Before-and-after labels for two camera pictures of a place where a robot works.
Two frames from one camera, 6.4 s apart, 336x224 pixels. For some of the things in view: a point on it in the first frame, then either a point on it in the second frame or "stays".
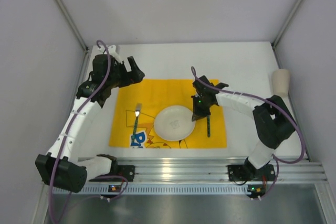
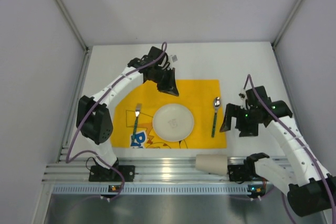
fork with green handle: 138,107 stays
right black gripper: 200,109 to 237,119
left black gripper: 130,74 to 165,80
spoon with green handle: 208,125 to 217,103
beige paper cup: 281,78 to 212,163
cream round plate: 174,123 stays
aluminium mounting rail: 147,169 stays
